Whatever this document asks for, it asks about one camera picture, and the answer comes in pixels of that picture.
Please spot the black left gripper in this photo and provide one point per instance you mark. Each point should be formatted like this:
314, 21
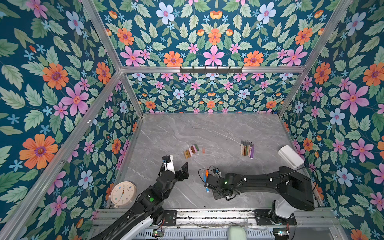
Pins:
186, 173

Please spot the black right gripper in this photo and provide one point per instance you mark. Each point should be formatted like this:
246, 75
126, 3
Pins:
215, 197

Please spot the blue highlighter pen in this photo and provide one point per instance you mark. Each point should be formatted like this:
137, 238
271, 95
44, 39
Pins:
205, 182

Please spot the purple highlighter pen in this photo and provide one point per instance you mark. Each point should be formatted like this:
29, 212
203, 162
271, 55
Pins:
252, 152

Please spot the pink pen gold cap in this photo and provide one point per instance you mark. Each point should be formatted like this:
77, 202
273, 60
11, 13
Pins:
250, 149

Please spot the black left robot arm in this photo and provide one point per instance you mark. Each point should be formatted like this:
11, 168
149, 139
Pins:
147, 208

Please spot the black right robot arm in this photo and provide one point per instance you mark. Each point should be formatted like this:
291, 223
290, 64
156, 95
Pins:
294, 189

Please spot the pale green rounded object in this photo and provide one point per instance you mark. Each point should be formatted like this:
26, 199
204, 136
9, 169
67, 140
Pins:
237, 233

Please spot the beige round clock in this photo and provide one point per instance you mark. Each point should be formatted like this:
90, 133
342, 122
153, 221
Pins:
123, 194

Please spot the white rectangular box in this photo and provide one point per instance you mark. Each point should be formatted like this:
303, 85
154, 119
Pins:
291, 157

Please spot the black hook rail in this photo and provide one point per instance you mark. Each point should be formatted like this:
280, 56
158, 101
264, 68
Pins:
210, 70

